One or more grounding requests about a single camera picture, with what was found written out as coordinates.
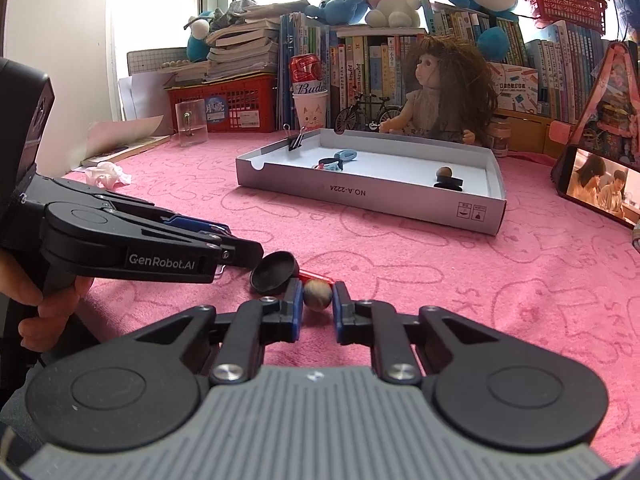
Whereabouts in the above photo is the clear glass cup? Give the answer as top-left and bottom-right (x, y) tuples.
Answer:
(175, 99), (208, 146)

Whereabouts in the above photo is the pink bunny table mat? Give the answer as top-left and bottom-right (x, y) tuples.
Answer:
(62, 129), (640, 468)

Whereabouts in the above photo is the label printer box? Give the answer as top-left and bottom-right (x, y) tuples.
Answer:
(488, 63), (539, 114)

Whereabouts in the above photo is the red Budweiser can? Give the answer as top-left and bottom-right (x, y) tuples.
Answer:
(290, 53), (326, 94)

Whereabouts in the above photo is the red plastic crate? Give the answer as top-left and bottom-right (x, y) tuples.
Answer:
(167, 73), (277, 133)

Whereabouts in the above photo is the pink triangular dollhouse stand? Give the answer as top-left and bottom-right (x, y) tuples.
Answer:
(551, 41), (639, 184)

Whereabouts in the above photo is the brown walnut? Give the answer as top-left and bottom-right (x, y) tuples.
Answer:
(303, 280), (333, 312)
(436, 167), (452, 179)

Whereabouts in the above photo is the red plastic basket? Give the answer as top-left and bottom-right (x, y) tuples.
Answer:
(526, 0), (608, 35)

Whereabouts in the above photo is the brown-haired doll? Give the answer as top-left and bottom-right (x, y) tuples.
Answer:
(378, 36), (497, 148)

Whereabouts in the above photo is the black miniature bicycle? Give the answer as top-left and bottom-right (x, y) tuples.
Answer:
(334, 93), (400, 134)

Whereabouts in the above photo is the stack of books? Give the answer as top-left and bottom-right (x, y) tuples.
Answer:
(162, 0), (308, 88)

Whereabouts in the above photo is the small brown lidded jar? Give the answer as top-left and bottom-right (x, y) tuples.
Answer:
(487, 117), (512, 157)

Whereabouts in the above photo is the light blue hair clip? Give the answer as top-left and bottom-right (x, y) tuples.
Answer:
(314, 157), (343, 171)

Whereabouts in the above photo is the blue plush toy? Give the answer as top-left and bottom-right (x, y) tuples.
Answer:
(305, 0), (369, 26)

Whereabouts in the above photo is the black smartphone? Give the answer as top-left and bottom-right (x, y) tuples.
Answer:
(552, 145), (639, 228)

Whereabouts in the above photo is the black binder clip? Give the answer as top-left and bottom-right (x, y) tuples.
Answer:
(283, 124), (308, 152)

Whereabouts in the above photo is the white cardboard box lid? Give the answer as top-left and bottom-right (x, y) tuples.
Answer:
(235, 129), (506, 235)

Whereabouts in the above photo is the crumpled pink tissue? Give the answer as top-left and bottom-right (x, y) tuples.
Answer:
(84, 162), (132, 190)

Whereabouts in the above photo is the white cat paper cup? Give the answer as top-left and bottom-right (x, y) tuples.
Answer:
(293, 90), (329, 130)

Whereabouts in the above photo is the person's left hand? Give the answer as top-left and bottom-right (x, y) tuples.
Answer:
(1, 252), (93, 352)

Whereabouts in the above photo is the red pen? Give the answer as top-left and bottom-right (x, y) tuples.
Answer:
(297, 269), (334, 286)

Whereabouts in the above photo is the blue white plush doll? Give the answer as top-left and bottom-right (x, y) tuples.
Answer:
(183, 9), (222, 63)

